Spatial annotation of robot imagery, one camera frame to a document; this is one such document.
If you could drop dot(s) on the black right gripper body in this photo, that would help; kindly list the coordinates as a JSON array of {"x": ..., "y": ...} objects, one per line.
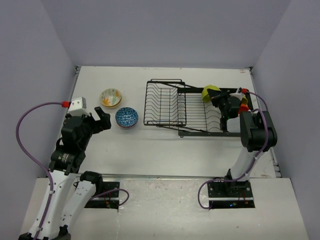
[{"x": 221, "y": 103}]

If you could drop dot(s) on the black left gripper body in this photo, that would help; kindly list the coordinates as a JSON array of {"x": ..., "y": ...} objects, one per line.
[{"x": 91, "y": 126}]

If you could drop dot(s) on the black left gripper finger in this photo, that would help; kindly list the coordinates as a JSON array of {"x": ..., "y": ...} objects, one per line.
[
  {"x": 105, "y": 122},
  {"x": 100, "y": 112}
]

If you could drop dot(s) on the lime green bowl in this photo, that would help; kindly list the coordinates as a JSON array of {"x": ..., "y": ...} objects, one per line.
[
  {"x": 244, "y": 101},
  {"x": 205, "y": 95}
]

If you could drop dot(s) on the white floral leaf bowl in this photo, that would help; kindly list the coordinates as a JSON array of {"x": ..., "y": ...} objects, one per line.
[{"x": 111, "y": 94}]

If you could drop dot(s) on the blue white patterned bowl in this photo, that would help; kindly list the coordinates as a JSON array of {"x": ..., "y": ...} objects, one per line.
[{"x": 126, "y": 116}]

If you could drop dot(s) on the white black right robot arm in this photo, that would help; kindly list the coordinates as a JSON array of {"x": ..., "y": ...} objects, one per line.
[{"x": 256, "y": 128}]

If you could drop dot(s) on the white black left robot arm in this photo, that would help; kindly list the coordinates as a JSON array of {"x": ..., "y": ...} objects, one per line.
[{"x": 58, "y": 214}]

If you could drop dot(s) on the orange bowl rear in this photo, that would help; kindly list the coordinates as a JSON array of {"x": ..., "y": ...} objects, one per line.
[{"x": 243, "y": 108}]

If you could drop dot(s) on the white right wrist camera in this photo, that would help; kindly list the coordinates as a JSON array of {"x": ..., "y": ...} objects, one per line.
[{"x": 239, "y": 93}]

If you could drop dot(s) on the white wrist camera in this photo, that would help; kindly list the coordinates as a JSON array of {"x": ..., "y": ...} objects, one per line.
[
  {"x": 78, "y": 107},
  {"x": 239, "y": 93}
]

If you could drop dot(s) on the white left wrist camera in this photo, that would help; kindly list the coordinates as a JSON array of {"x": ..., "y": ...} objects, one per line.
[{"x": 78, "y": 107}]

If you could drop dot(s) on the black wire dish rack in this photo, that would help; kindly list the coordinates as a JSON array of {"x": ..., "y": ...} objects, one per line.
[{"x": 173, "y": 104}]

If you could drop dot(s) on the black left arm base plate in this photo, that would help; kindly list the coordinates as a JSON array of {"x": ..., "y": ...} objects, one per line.
[{"x": 107, "y": 201}]

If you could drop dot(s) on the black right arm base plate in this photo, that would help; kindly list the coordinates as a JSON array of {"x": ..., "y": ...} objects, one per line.
[{"x": 230, "y": 195}]

